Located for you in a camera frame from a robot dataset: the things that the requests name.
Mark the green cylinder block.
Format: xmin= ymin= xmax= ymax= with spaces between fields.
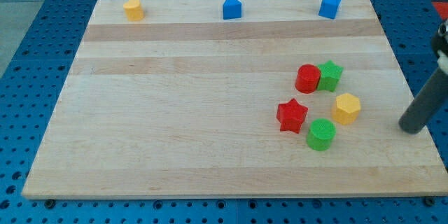
xmin=306 ymin=118 xmax=336 ymax=151

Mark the robot arm end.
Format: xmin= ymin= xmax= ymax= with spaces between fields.
xmin=431 ymin=20 xmax=447 ymax=74

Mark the red star block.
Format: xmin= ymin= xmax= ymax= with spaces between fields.
xmin=276 ymin=99 xmax=308 ymax=134

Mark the green star block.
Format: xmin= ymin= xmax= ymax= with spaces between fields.
xmin=317 ymin=60 xmax=344 ymax=92

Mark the wooden board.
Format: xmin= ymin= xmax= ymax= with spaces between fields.
xmin=22 ymin=0 xmax=447 ymax=200

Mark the red cylinder block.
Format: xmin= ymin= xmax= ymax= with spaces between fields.
xmin=295 ymin=64 xmax=321 ymax=94

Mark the blue triangle block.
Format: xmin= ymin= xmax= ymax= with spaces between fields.
xmin=223 ymin=0 xmax=242 ymax=20

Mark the yellow hexagon block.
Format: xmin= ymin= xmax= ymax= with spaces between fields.
xmin=331 ymin=93 xmax=361 ymax=125

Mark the yellow heart block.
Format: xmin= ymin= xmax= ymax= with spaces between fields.
xmin=122 ymin=0 xmax=144 ymax=22

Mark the blue cube block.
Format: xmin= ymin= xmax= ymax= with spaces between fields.
xmin=318 ymin=0 xmax=342 ymax=20

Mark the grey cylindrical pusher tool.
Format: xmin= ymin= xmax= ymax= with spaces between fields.
xmin=398 ymin=67 xmax=447 ymax=134

